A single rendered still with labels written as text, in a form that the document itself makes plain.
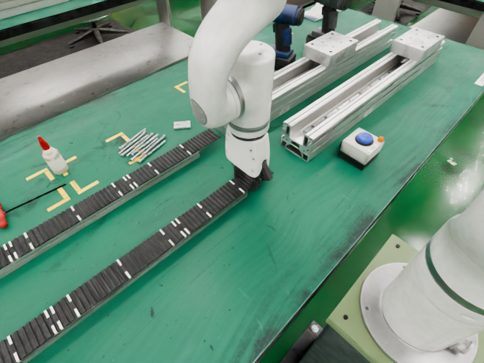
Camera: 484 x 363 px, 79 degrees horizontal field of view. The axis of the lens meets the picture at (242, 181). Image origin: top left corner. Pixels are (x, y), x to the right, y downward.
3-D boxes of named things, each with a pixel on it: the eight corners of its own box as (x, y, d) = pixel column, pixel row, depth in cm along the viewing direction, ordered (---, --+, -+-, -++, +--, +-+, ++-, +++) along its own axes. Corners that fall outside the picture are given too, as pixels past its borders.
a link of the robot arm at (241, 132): (217, 114, 58) (217, 125, 61) (248, 135, 54) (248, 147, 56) (247, 96, 62) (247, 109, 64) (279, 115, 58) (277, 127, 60)
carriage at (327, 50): (326, 75, 99) (330, 55, 94) (301, 63, 105) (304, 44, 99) (353, 59, 107) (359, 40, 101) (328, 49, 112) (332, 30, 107)
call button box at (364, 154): (361, 171, 79) (369, 154, 74) (331, 153, 83) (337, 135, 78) (377, 156, 82) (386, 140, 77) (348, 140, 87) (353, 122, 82)
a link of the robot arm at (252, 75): (242, 137, 54) (279, 117, 58) (243, 68, 44) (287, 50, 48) (214, 114, 58) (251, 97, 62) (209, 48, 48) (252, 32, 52)
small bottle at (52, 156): (72, 168, 79) (50, 134, 70) (60, 177, 77) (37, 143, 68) (62, 163, 81) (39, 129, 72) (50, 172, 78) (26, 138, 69)
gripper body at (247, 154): (217, 120, 60) (220, 159, 69) (253, 145, 55) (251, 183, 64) (244, 105, 64) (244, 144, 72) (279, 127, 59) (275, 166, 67)
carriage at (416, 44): (415, 70, 102) (424, 50, 96) (386, 58, 107) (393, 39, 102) (435, 55, 109) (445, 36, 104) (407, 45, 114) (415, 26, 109)
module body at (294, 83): (258, 130, 90) (259, 106, 83) (235, 115, 94) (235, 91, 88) (390, 46, 125) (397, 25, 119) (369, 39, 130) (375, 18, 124)
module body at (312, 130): (307, 163, 81) (313, 139, 74) (280, 145, 85) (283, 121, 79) (434, 63, 116) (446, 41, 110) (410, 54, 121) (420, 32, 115)
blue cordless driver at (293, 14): (291, 75, 110) (299, 11, 94) (243, 63, 116) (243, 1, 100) (297, 65, 115) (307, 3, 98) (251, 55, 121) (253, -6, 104)
